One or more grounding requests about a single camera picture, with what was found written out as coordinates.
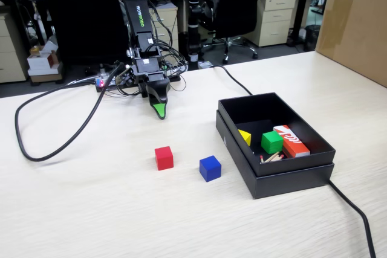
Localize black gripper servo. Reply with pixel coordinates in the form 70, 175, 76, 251
141, 71, 171, 120

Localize red wooden cube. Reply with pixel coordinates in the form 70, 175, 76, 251
154, 146, 174, 171

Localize blue wooden cube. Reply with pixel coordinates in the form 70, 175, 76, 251
199, 155, 222, 182

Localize green wooden cube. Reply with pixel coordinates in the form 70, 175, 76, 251
261, 131, 284, 155

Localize motor controller board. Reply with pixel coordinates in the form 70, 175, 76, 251
95, 72, 137, 92

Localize beige drawer cabinet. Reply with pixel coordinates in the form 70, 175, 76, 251
0, 5, 30, 83
147, 1, 179, 50

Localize black vertical stand pole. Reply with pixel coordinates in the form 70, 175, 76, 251
186, 0, 202, 70

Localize yellow wooden block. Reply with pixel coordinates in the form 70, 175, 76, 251
238, 129, 252, 147

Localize black cardboard box tray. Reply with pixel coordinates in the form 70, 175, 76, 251
218, 91, 337, 177

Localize large black office chair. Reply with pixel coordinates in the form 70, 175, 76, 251
36, 0, 131, 68

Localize low brown cardboard box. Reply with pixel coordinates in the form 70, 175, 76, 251
27, 66, 65, 85

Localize black mesh office chair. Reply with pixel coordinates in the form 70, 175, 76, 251
201, 0, 268, 65

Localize white paper sheet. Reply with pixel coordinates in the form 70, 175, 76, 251
42, 34, 59, 53

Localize white carton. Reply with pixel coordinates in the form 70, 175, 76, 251
27, 49, 60, 71

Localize orange and white matchbox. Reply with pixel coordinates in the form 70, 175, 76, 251
273, 124, 311, 158

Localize white drawer cabinet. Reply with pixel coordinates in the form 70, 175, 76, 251
246, 0, 297, 48

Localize black open box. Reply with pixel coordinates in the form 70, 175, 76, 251
215, 109, 335, 200

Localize black trash bin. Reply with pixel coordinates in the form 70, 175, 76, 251
304, 24, 321, 53

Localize black-legged office desk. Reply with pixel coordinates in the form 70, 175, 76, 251
178, 0, 332, 48

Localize large brown cardboard box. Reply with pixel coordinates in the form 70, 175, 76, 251
314, 0, 387, 88

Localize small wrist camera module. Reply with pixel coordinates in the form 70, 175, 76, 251
114, 63, 135, 87

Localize thin black servo wires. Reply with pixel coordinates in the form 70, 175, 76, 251
145, 0, 190, 92

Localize thick black camera cable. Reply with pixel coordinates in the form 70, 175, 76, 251
14, 63, 125, 162

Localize black power cable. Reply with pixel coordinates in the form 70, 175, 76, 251
208, 64, 377, 258

